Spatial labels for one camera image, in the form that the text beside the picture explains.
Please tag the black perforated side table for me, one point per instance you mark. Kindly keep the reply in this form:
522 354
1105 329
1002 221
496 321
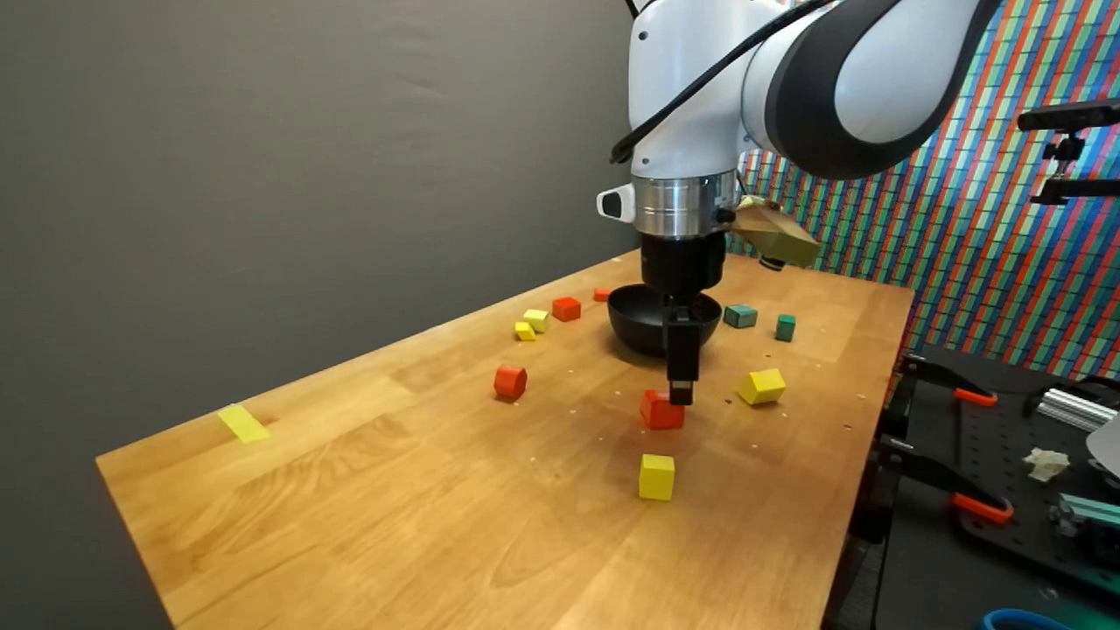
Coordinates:
1010 466

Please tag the small orange-red wooden block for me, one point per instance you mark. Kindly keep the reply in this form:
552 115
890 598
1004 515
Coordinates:
599 295

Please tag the grey round plate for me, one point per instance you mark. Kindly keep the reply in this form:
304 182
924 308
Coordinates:
1107 449

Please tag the teal wooden block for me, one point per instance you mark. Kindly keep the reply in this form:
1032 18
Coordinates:
739 316

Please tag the red wooden block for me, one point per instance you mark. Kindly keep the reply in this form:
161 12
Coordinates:
507 382
564 308
651 416

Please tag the black bowl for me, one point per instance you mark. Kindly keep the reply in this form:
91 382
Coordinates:
631 328

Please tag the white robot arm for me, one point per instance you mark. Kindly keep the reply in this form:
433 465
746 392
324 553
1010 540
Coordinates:
687 70

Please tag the blue round object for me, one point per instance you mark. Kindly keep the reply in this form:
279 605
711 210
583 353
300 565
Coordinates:
1026 620

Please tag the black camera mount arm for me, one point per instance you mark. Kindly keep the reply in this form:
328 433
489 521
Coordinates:
1068 116

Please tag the green wooden block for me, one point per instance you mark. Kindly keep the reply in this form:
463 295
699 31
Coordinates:
784 329

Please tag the grey fabric backdrop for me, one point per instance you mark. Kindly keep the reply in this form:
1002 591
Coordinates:
293 175

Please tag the multicoloured patterned backdrop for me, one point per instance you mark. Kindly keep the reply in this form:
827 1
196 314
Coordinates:
993 258

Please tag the grey metal bar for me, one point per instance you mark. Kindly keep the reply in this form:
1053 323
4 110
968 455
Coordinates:
1071 406

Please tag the white plastic part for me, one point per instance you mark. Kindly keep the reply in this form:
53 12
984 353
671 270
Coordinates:
1046 465

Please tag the teal tool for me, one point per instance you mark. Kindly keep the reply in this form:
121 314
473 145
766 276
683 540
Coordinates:
1088 509

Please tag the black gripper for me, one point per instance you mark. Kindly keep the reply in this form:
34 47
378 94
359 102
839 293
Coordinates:
683 267

